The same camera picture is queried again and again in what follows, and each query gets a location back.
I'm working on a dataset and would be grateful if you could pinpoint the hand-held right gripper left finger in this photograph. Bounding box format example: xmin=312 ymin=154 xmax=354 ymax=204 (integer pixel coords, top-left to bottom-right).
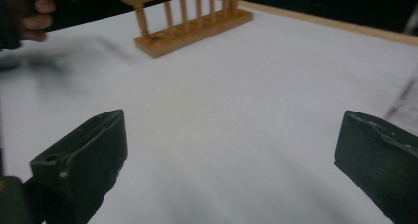
xmin=29 ymin=109 xmax=128 ymax=224

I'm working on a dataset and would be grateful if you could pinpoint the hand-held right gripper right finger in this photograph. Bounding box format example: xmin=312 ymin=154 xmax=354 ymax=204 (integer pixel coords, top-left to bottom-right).
xmin=334 ymin=110 xmax=418 ymax=224

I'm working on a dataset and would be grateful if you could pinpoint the wooden test tube rack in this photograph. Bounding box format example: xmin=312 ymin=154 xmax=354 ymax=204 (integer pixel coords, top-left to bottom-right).
xmin=119 ymin=0 xmax=254 ymax=59

